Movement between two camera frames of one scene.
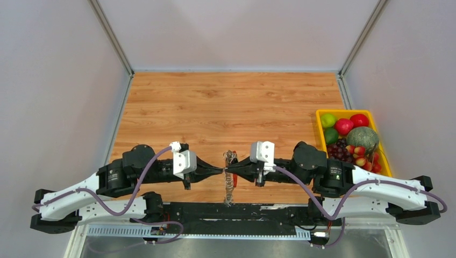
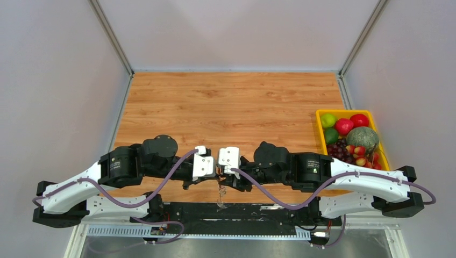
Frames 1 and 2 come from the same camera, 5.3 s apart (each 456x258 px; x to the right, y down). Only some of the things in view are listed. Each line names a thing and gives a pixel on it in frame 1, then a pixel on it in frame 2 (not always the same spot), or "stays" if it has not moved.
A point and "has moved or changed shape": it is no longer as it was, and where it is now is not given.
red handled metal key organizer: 231,179 has moved or changed shape
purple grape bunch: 339,150 stays
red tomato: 359,120 stays
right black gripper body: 284,164 -> 243,184
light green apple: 327,120 stays
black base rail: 237,217 stays
